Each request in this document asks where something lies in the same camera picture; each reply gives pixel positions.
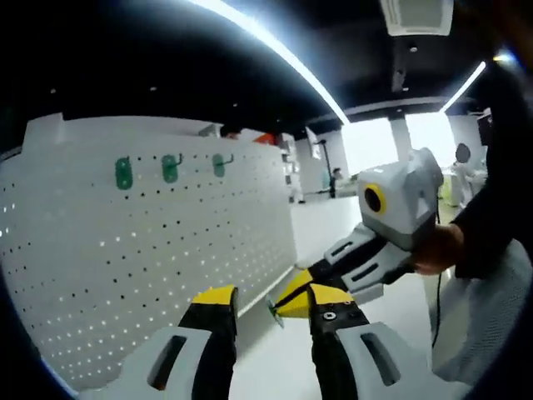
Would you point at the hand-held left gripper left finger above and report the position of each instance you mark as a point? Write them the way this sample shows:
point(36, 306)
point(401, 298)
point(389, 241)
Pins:
point(166, 366)

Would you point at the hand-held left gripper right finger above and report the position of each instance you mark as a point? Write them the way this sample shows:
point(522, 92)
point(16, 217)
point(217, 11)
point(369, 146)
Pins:
point(391, 366)

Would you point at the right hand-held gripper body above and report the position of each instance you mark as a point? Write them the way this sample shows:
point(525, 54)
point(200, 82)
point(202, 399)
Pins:
point(404, 200)

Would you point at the green hook assembly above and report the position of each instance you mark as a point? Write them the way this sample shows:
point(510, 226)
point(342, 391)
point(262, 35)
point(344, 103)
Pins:
point(169, 168)
point(218, 165)
point(123, 173)
point(275, 311)

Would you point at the white perforated mounting plate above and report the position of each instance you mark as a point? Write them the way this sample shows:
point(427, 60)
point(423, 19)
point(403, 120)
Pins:
point(145, 250)

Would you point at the person's right hand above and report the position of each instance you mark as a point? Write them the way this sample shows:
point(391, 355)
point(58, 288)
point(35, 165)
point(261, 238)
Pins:
point(439, 250)

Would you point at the black tripod stand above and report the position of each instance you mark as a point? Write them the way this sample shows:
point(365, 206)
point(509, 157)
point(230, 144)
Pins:
point(325, 166)

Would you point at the white shelving rack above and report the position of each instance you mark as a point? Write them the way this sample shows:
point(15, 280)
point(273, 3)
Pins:
point(287, 164)

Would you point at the ceiling light strip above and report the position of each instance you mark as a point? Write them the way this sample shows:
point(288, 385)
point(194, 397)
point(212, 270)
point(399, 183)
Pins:
point(464, 86)
point(275, 46)

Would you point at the ceiling air conditioner unit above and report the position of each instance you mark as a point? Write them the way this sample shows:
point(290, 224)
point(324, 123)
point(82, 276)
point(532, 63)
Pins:
point(416, 16)

